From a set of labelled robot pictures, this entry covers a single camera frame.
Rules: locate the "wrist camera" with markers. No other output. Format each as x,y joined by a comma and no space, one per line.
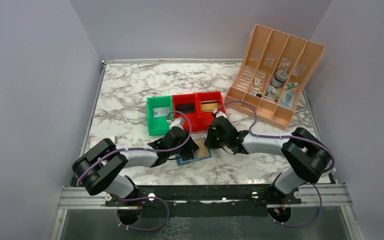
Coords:
176,123
218,113

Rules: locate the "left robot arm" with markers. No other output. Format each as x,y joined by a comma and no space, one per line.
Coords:
98,170

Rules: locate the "blue leather card holder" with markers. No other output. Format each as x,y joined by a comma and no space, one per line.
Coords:
187,160

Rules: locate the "round grey jar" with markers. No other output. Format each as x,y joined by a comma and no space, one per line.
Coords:
278,78

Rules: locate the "red plastic bin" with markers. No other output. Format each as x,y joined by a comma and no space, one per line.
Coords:
205,118
188,98

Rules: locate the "middle red plastic bin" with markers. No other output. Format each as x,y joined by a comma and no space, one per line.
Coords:
188,98

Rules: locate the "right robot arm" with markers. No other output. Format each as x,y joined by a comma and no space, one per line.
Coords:
308,158

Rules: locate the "light blue packet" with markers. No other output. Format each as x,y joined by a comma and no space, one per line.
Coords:
287,99

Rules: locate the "black card in bin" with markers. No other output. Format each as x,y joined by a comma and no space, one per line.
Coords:
188,108

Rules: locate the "silver card in bin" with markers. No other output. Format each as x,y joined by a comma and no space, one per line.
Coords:
161,111

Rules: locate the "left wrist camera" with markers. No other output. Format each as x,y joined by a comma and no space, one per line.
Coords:
176,123

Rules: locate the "green plastic bin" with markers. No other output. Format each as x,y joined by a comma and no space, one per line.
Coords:
157,126

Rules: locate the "small items in organizer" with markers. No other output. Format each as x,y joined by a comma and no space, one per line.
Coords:
264,88

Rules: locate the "small white red box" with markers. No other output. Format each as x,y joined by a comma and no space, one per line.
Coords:
96,139

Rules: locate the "green tipped tube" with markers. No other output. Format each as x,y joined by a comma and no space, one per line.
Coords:
291,86

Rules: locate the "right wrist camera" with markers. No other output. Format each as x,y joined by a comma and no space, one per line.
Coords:
218,113

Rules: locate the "peach desk organizer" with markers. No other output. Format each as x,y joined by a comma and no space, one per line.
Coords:
269,50

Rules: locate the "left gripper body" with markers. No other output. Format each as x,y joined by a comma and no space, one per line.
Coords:
186,149

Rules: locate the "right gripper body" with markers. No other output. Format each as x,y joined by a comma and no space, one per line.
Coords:
221,141

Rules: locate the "gold credit card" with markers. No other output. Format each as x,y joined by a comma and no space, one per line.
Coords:
203,152
208,106

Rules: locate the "right red plastic bin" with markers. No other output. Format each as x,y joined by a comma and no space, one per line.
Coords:
205,118

